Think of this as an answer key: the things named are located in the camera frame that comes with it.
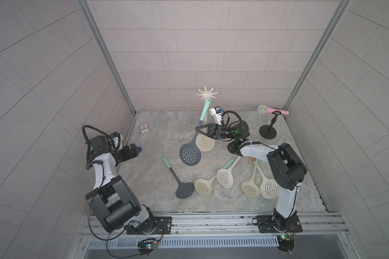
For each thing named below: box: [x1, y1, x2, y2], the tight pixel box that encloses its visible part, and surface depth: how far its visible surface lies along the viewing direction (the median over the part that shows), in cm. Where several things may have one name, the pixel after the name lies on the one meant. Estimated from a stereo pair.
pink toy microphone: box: [257, 104, 290, 115], surface depth 91 cm
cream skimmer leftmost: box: [193, 174, 217, 196], surface depth 83 cm
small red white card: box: [139, 123, 151, 136], surface depth 106 cm
